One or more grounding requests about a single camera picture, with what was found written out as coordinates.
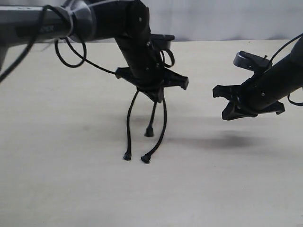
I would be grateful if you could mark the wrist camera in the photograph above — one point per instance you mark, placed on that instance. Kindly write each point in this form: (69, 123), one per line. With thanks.
(251, 62)
(162, 41)

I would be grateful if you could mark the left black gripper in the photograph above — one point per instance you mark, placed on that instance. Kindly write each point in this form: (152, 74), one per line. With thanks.
(148, 68)

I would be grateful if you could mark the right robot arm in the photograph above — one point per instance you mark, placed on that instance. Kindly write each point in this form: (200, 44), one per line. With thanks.
(293, 66)

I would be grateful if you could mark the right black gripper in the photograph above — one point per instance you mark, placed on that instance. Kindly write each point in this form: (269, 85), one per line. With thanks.
(258, 95)

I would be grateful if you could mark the white backdrop curtain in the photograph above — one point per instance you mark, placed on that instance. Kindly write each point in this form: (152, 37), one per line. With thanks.
(222, 20)

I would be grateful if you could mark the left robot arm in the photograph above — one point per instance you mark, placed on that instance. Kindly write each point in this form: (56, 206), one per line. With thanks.
(126, 21)

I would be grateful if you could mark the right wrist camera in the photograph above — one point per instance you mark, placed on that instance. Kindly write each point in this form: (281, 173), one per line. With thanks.
(251, 62)

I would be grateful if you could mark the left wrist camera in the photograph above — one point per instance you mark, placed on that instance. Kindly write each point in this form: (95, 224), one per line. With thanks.
(162, 41)

